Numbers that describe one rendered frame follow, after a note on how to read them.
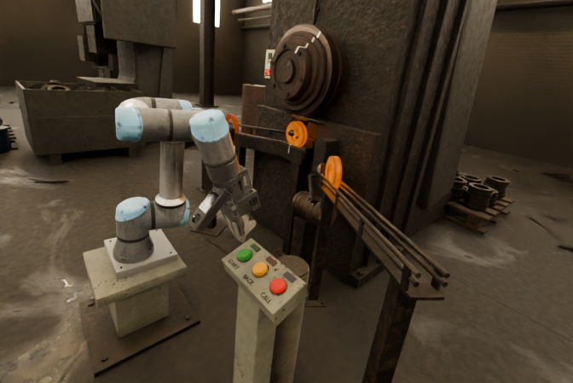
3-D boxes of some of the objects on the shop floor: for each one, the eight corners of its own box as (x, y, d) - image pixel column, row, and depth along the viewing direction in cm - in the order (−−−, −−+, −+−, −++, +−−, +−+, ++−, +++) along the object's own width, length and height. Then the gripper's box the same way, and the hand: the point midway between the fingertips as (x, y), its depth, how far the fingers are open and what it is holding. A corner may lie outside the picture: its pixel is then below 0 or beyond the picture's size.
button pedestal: (247, 375, 107) (258, 235, 88) (289, 436, 91) (314, 279, 71) (208, 403, 97) (211, 252, 77) (247, 478, 80) (263, 308, 61)
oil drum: (261, 135, 516) (264, 84, 488) (281, 142, 475) (287, 88, 447) (233, 136, 478) (235, 82, 449) (253, 145, 437) (257, 85, 408)
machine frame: (308, 194, 277) (335, -9, 222) (413, 249, 203) (495, -37, 147) (245, 211, 230) (261, -41, 175) (354, 292, 155) (442, -106, 100)
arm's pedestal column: (94, 378, 101) (84, 322, 93) (78, 306, 129) (71, 258, 121) (199, 323, 127) (200, 275, 118) (168, 273, 154) (166, 232, 146)
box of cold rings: (124, 139, 397) (120, 81, 372) (147, 154, 343) (144, 88, 318) (27, 147, 325) (13, 75, 300) (37, 168, 271) (20, 83, 247)
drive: (367, 181, 331) (402, 13, 275) (454, 215, 265) (523, 2, 209) (305, 200, 263) (335, -18, 207) (401, 252, 198) (481, -48, 142)
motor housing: (297, 269, 169) (308, 187, 152) (325, 291, 153) (340, 202, 137) (280, 277, 160) (291, 191, 143) (308, 302, 145) (322, 209, 128)
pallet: (363, 184, 320) (371, 147, 306) (401, 174, 371) (408, 142, 357) (483, 235, 234) (500, 186, 220) (510, 212, 285) (525, 171, 271)
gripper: (253, 171, 67) (270, 235, 77) (233, 160, 73) (251, 221, 84) (222, 188, 62) (245, 254, 73) (204, 176, 68) (227, 238, 79)
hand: (239, 239), depth 76 cm, fingers closed
